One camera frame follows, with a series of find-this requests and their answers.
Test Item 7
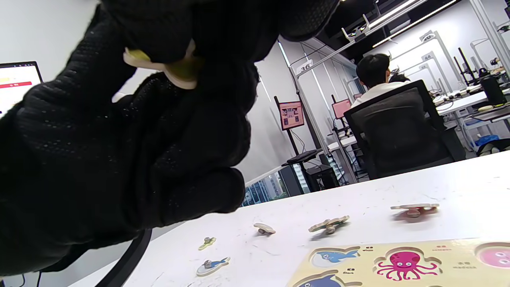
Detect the pink screen monitor on stand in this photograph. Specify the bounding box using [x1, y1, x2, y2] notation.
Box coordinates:
[273, 95, 324, 168]

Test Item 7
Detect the black mesh office chair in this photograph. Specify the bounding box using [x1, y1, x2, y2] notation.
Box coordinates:
[343, 80, 467, 181]

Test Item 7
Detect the yellow starfish puzzle piece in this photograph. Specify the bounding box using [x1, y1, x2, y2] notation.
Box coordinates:
[123, 40, 204, 90]

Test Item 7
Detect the blue white puzzle piece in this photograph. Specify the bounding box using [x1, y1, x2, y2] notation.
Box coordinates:
[196, 257, 231, 277]

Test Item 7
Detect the dark brown side table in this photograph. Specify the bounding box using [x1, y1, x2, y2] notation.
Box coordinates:
[470, 105, 510, 122]

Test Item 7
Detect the wooden puzzle piece with tail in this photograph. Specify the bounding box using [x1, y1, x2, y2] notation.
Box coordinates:
[253, 222, 276, 236]

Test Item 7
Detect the person's right hand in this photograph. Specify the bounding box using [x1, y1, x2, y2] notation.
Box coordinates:
[0, 0, 341, 275]

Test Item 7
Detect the octopus puzzle piece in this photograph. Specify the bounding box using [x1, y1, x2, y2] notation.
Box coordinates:
[390, 203, 440, 218]

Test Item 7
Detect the wooden sea animal puzzle frame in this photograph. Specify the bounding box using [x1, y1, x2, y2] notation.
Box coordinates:
[287, 238, 510, 287]

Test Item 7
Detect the black computer tower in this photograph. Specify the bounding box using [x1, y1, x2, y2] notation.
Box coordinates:
[305, 163, 339, 192]

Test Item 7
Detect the glass window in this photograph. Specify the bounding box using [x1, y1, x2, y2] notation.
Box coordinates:
[241, 165, 311, 207]

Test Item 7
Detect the seahorse puzzle piece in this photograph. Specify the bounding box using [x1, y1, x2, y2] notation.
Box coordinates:
[308, 216, 350, 234]

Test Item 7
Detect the small pink screen monitor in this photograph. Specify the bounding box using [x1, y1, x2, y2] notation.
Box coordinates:
[331, 95, 352, 120]

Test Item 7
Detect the black bottle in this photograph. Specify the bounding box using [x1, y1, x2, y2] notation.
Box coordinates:
[480, 74, 506, 105]

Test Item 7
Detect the computer monitor with white screen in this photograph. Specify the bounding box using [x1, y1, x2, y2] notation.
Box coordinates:
[0, 61, 43, 116]

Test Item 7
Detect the white desk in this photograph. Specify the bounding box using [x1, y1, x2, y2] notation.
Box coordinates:
[436, 90, 510, 117]

